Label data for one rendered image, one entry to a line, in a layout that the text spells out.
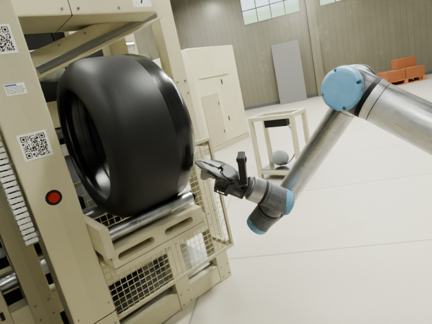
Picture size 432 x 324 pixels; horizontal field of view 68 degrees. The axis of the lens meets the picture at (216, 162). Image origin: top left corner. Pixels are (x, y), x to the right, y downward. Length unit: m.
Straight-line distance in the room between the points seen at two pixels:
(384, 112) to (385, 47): 12.93
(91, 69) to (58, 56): 0.48
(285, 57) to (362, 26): 2.92
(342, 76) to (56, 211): 0.89
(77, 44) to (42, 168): 0.66
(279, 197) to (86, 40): 1.04
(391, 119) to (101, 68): 0.80
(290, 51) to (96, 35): 11.61
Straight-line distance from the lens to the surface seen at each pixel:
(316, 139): 1.15
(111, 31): 1.60
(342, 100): 0.93
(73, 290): 1.16
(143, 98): 0.97
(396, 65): 12.77
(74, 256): 1.12
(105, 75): 1.00
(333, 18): 13.50
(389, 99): 0.92
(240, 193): 1.14
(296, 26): 13.33
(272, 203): 1.14
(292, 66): 12.84
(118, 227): 1.06
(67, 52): 1.51
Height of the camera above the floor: 1.28
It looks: 13 degrees down
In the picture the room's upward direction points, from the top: 12 degrees counter-clockwise
